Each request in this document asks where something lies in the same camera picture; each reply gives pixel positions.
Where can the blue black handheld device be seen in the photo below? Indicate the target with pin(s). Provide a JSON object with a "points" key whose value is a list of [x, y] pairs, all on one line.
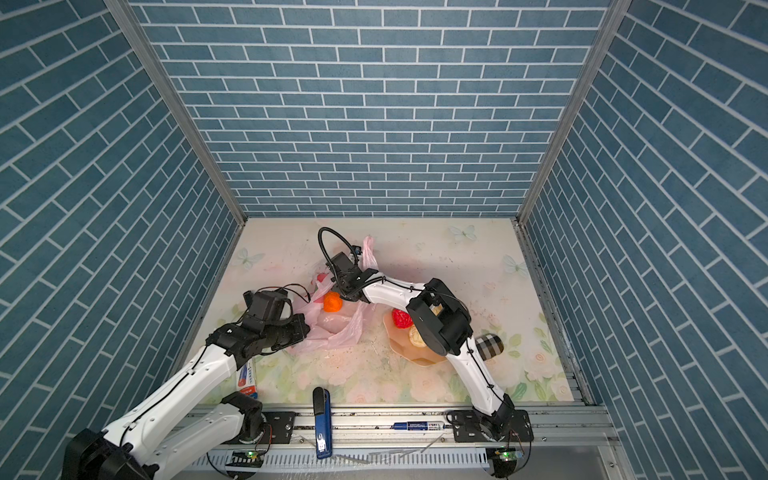
{"points": [[323, 426]]}

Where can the pink plastic bag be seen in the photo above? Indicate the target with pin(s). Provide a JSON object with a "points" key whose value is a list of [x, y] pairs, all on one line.
{"points": [[329, 331]]}

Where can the pink scalloped bowl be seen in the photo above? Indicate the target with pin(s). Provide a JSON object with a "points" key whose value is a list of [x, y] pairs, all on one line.
{"points": [[399, 342]]}

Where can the beige fake garlic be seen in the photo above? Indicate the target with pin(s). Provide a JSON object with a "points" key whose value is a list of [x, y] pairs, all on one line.
{"points": [[415, 338]]}

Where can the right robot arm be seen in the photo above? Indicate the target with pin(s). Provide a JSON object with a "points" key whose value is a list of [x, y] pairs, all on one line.
{"points": [[444, 324]]}

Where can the blue marker pen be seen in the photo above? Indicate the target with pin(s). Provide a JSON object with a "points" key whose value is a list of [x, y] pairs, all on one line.
{"points": [[419, 426]]}

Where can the red white blue tube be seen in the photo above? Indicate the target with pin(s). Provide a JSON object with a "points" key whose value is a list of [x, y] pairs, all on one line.
{"points": [[246, 383]]}

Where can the orange fake tangerine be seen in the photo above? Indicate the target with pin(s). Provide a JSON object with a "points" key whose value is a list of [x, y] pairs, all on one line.
{"points": [[332, 302]]}

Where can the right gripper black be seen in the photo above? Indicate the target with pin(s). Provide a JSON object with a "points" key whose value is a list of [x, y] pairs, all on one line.
{"points": [[337, 283]]}

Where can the white slotted cable duct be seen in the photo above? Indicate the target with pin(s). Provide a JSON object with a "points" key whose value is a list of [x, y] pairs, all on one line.
{"points": [[304, 460]]}

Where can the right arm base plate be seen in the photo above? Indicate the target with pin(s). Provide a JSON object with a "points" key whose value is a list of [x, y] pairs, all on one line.
{"points": [[471, 426]]}

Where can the aluminium front rail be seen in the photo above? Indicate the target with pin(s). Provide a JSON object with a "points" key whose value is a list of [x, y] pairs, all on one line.
{"points": [[556, 424]]}

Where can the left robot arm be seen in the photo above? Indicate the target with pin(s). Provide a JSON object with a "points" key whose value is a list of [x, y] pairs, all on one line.
{"points": [[145, 443]]}

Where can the plaid cylindrical can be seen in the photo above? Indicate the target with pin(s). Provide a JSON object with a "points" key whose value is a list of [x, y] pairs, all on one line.
{"points": [[489, 346]]}

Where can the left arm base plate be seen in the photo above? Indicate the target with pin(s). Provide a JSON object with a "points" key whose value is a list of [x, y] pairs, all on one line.
{"points": [[276, 427]]}

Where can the red fake strawberry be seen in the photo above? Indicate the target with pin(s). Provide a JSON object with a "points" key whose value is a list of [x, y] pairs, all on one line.
{"points": [[401, 319]]}

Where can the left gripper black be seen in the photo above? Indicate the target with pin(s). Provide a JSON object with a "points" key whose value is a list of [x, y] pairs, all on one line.
{"points": [[299, 322]]}

